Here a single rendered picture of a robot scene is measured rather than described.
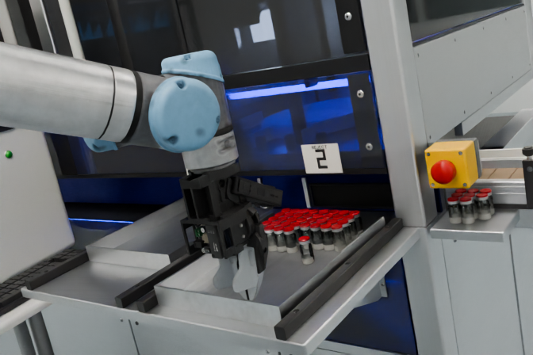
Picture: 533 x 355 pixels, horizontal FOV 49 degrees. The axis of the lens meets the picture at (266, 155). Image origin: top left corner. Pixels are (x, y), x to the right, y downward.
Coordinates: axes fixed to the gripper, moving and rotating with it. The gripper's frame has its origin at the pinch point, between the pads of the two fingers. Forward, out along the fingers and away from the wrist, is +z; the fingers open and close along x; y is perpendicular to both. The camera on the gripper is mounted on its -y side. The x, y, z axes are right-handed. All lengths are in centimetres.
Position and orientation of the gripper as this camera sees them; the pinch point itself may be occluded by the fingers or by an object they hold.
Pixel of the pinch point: (251, 291)
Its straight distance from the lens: 87.5
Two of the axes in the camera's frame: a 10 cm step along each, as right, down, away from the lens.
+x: 7.9, -0.3, -6.1
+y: -5.8, 2.8, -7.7
